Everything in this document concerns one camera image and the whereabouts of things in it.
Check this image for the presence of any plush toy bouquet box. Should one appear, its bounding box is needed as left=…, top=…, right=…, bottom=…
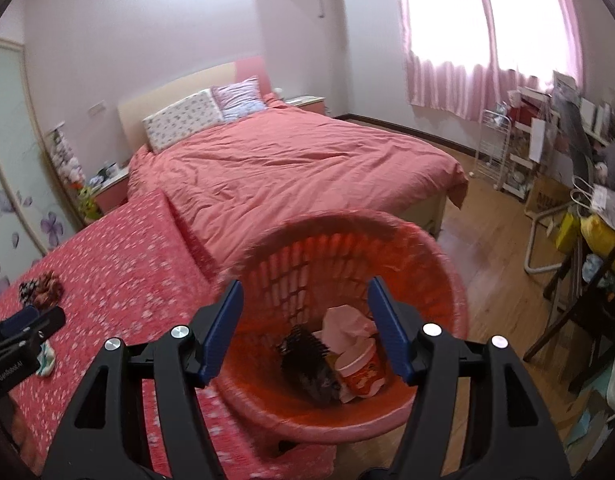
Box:
left=44, top=122, right=85, bottom=192

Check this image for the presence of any black floral scrunchie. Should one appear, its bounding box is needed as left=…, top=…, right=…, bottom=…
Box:
left=18, top=278, right=40, bottom=308

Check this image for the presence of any pink window curtain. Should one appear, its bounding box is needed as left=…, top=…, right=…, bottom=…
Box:
left=399, top=0, right=585, bottom=120

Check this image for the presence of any red white paper cup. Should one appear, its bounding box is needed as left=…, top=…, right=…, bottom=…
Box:
left=335, top=337, right=387, bottom=403

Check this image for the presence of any right side nightstand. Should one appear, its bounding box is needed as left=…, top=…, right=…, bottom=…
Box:
left=286, top=96, right=327, bottom=115

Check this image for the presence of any beige wooden headboard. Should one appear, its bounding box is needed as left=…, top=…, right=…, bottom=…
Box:
left=118, top=56, right=272, bottom=154

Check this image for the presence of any pink white nightstand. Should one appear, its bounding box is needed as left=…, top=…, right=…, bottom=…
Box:
left=93, top=167, right=130, bottom=214

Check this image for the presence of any floral sliding wardrobe door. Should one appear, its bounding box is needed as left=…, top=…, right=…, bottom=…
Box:
left=0, top=39, right=83, bottom=296

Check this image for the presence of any white wire rack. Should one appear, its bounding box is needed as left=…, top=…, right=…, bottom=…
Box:
left=469, top=110, right=513, bottom=191

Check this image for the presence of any yellow bag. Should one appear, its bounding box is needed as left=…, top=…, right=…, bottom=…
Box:
left=555, top=212, right=615, bottom=258

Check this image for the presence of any red floral blanket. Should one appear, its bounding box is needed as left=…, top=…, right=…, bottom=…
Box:
left=10, top=191, right=337, bottom=479

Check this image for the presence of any crumpled pink tissue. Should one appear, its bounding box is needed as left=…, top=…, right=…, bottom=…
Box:
left=313, top=304, right=377, bottom=354

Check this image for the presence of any pink bed duvet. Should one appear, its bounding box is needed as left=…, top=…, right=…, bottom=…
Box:
left=129, top=96, right=468, bottom=268

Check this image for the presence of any orange plastic trash basket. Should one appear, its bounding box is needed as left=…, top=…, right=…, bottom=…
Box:
left=216, top=210, right=468, bottom=444

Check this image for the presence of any floral white pillow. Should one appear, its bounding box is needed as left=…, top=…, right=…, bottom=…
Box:
left=142, top=89, right=224, bottom=154

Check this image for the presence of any green plush toy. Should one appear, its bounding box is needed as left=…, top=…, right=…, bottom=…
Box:
left=78, top=186, right=102, bottom=224

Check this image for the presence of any brown striped scrunchie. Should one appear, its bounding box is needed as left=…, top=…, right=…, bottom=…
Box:
left=33, top=271, right=65, bottom=310

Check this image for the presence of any pink striped pillow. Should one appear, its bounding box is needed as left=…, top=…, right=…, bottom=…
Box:
left=211, top=76, right=266, bottom=122

